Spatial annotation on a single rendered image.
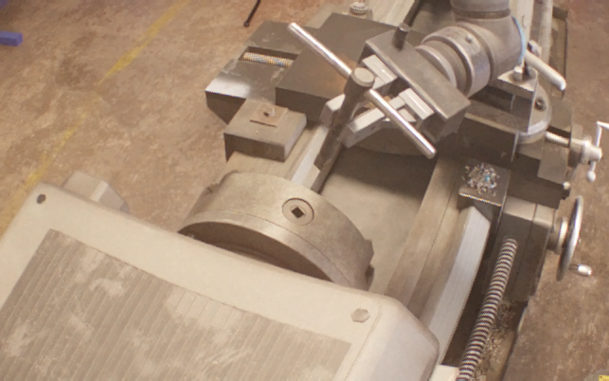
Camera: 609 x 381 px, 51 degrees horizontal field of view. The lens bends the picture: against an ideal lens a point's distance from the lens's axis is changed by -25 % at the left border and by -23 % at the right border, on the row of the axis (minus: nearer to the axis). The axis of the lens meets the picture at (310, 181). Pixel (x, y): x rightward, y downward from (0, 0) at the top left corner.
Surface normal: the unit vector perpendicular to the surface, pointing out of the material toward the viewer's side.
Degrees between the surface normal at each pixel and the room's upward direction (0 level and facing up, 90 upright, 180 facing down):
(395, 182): 3
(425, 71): 18
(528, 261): 90
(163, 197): 0
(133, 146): 0
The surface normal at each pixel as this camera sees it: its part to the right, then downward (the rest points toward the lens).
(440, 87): 0.25, -0.57
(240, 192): -0.27, -0.75
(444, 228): -0.02, -0.71
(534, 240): -0.37, 0.66
